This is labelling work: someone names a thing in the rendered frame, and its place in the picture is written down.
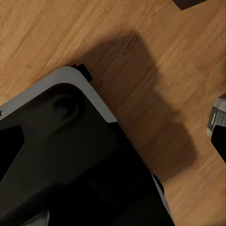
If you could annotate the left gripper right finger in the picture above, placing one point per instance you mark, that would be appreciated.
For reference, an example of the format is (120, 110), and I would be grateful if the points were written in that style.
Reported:
(218, 139)

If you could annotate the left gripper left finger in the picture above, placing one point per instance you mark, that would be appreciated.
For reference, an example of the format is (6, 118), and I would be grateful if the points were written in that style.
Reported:
(11, 141)

